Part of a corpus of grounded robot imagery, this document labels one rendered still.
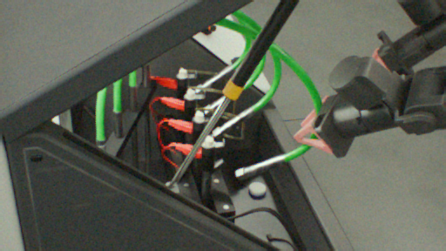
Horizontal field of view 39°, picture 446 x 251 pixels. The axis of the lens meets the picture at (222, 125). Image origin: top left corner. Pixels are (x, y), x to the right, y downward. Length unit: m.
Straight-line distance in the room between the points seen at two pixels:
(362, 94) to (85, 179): 0.40
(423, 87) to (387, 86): 0.05
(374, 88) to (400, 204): 1.97
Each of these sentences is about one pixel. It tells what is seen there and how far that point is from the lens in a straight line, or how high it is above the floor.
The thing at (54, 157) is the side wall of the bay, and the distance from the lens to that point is 0.72.
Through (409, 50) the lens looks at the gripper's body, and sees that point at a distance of 1.19.
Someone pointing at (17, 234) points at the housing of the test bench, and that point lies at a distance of 0.80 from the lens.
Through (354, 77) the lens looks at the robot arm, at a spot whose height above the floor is 1.41.
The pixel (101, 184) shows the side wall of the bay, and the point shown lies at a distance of 0.75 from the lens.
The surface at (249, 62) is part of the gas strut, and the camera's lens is 0.71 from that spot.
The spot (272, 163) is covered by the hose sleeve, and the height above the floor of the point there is 1.16.
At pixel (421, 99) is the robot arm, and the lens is 0.89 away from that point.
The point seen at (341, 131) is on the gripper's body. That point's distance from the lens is 0.99.
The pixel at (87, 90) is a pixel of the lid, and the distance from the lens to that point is 0.65.
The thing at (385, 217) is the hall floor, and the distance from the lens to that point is 2.77.
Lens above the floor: 1.87
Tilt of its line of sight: 37 degrees down
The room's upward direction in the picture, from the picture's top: 4 degrees clockwise
